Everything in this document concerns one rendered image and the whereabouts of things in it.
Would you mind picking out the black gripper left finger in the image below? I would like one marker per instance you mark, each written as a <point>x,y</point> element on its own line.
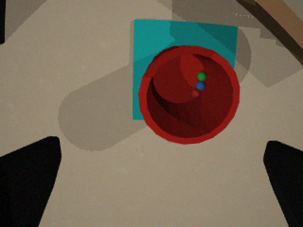
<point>27,178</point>

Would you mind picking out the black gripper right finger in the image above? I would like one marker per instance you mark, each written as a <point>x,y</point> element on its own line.
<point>284,166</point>

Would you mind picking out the red cup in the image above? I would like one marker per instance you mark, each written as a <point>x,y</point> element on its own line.
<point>165,99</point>

